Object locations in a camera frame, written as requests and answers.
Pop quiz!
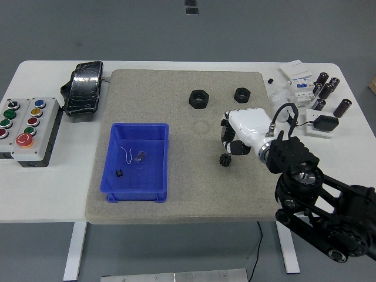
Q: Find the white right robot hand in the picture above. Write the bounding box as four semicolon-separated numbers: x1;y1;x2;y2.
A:
219;108;276;157

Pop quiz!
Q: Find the small black hex nut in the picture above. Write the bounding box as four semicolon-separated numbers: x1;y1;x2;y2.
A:
233;87;252;104

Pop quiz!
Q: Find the large black hex nut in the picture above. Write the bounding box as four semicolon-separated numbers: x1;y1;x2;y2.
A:
188;89;211;110

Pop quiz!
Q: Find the blue plastic box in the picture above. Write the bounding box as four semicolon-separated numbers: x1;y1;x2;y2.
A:
99;122;170;203

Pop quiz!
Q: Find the button box with emergency stop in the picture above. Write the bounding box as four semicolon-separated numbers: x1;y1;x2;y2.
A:
10;98;61;168

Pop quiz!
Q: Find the clear plastic bag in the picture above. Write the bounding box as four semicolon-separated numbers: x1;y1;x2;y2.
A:
269;89;292;123

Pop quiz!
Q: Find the white square plate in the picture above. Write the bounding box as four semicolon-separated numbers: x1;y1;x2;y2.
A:
304;108;335;139

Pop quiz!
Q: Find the white circuit breaker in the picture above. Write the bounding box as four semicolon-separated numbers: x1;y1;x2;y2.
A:
287;75;315;109

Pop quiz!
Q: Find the white flat carton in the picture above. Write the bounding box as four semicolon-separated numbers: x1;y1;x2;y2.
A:
278;59;310;79

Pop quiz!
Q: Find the black power adapter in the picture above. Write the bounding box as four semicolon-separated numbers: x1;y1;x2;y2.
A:
313;115;340;132

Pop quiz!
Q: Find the grey-brown mat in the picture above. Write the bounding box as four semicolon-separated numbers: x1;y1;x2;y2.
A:
84;69;297;226

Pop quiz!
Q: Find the white thread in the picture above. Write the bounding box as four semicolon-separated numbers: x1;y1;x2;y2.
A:
119;146;133;165

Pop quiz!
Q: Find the white table leg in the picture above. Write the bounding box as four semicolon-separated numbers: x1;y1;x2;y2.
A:
63;222;88;281
276;220;301;274

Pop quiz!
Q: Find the silver metal plate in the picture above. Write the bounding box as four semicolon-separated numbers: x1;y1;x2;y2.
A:
100;268;249;282

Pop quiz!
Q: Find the black floor cable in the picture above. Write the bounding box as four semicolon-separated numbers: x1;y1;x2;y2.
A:
251;221;263;282

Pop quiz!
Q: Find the button box with selector switch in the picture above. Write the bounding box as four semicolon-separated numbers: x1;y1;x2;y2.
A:
0;98;32;161

